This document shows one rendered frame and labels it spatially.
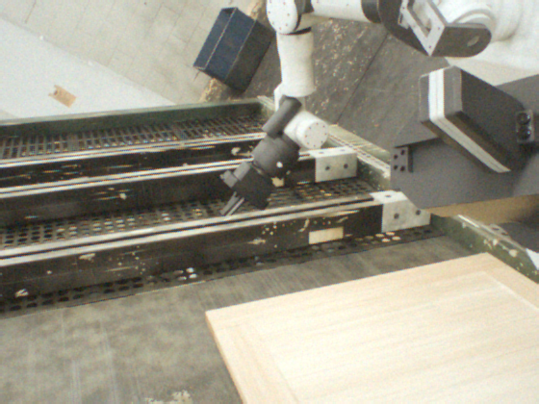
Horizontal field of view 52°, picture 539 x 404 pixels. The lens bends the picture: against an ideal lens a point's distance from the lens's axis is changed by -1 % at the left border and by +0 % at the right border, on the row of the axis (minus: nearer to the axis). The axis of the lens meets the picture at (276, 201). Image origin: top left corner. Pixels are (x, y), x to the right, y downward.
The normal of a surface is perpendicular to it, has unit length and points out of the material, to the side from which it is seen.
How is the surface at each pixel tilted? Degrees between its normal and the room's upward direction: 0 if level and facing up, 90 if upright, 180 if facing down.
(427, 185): 16
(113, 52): 90
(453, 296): 58
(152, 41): 90
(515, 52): 23
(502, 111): 100
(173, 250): 90
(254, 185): 90
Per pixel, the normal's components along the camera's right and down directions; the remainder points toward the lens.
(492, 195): -0.71, -0.20
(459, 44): 0.24, 0.77
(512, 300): 0.00, -0.93
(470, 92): 0.70, -0.12
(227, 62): 0.40, 0.27
